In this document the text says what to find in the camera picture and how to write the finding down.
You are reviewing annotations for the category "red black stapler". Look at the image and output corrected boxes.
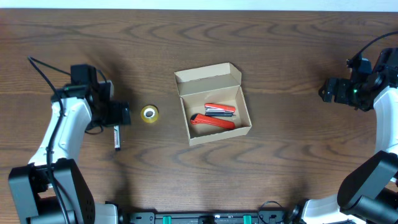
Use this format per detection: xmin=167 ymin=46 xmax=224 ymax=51
xmin=205 ymin=103 xmax=236 ymax=117

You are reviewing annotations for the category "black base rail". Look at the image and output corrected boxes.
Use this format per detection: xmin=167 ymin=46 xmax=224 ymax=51
xmin=119 ymin=208 xmax=299 ymax=224

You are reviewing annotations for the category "black marker pen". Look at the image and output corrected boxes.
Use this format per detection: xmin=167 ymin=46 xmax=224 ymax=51
xmin=114 ymin=125 xmax=121 ymax=151

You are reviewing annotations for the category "yellow tape roll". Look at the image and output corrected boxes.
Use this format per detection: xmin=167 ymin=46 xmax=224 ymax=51
xmin=141 ymin=105 xmax=159 ymax=123

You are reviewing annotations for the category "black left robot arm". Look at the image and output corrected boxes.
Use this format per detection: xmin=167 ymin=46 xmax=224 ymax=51
xmin=8 ymin=64 xmax=131 ymax=223

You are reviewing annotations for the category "orange utility knife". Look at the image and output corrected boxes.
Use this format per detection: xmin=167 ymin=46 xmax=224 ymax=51
xmin=190 ymin=113 xmax=235 ymax=129

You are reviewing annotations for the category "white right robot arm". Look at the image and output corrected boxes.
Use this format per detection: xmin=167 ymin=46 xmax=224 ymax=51
xmin=292 ymin=48 xmax=397 ymax=224

